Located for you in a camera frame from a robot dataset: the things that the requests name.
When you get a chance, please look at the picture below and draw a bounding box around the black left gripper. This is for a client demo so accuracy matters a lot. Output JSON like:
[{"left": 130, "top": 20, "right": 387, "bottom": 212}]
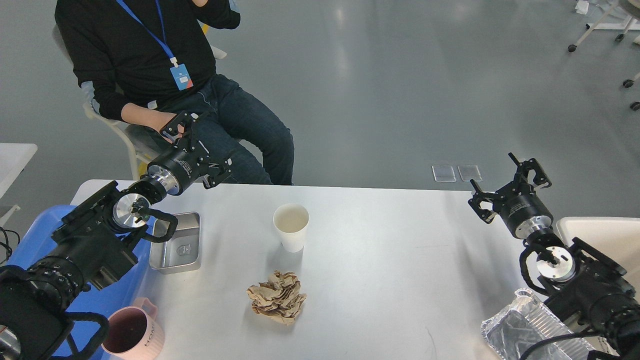
[{"left": 146, "top": 111, "right": 233, "bottom": 196}]

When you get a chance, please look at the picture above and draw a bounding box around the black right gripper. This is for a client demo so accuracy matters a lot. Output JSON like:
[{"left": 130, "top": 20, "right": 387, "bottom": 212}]
[{"left": 468, "top": 152, "right": 553, "bottom": 240}]

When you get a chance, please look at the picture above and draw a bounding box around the stainless steel rectangular tray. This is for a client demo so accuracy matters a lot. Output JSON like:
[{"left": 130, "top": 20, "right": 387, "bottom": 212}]
[{"left": 148, "top": 212, "right": 201, "bottom": 275}]

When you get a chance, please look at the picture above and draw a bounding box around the pink ribbed mug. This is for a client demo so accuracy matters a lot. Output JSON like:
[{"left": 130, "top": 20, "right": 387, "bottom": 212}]
[{"left": 101, "top": 297, "right": 165, "bottom": 360}]

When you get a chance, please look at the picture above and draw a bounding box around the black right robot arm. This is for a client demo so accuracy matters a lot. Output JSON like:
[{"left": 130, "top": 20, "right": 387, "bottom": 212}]
[{"left": 468, "top": 153, "right": 639, "bottom": 360}]

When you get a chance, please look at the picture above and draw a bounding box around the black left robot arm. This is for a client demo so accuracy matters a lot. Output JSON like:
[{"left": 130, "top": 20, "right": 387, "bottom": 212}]
[{"left": 0, "top": 111, "right": 232, "bottom": 360}]

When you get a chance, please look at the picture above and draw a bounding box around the right floor socket cover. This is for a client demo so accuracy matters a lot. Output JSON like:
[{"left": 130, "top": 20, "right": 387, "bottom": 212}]
[{"left": 457, "top": 164, "right": 483, "bottom": 182}]

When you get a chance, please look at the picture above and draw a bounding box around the floor socket cover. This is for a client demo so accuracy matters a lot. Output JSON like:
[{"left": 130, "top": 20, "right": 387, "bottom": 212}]
[
  {"left": 431, "top": 164, "right": 457, "bottom": 183},
  {"left": 457, "top": 164, "right": 483, "bottom": 182}
]

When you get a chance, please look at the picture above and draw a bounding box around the white chair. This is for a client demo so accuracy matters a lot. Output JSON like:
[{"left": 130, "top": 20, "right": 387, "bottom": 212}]
[{"left": 52, "top": 25, "right": 227, "bottom": 180}]

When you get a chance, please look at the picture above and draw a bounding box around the left floor socket cover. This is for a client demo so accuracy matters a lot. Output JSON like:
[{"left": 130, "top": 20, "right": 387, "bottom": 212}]
[{"left": 431, "top": 164, "right": 457, "bottom": 183}]

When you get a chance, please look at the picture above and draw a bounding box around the person in black sweater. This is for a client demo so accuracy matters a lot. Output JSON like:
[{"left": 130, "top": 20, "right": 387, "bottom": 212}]
[{"left": 54, "top": 0, "right": 295, "bottom": 186}]

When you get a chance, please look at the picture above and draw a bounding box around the white paper cup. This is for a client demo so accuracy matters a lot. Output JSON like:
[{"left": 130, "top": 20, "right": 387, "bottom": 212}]
[{"left": 272, "top": 203, "right": 310, "bottom": 253}]

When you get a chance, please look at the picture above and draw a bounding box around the white plastic bin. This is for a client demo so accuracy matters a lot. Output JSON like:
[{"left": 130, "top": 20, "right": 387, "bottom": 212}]
[{"left": 555, "top": 216, "right": 640, "bottom": 291}]

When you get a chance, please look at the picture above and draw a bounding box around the aluminium foil tray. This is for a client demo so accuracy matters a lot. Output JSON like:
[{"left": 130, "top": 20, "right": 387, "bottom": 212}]
[{"left": 480, "top": 287, "right": 594, "bottom": 360}]

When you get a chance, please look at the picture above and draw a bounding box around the crumpled brown paper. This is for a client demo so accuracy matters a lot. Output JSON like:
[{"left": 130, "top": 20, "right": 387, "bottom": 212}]
[{"left": 246, "top": 269, "right": 307, "bottom": 326}]

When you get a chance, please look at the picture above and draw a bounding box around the blue plastic tray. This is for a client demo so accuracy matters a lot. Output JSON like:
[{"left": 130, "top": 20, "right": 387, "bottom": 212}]
[{"left": 7, "top": 204, "right": 153, "bottom": 358}]

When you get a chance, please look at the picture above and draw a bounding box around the white side table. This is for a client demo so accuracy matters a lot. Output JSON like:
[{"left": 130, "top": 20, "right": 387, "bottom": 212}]
[{"left": 0, "top": 142, "right": 38, "bottom": 197}]

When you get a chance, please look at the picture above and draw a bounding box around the black cable at left edge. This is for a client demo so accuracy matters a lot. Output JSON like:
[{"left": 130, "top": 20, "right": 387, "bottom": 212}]
[{"left": 0, "top": 226, "right": 22, "bottom": 266}]

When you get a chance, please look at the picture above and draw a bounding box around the white wheeled cart frame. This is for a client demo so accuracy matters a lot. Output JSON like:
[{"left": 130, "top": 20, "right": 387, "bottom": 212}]
[{"left": 567, "top": 0, "right": 640, "bottom": 112}]

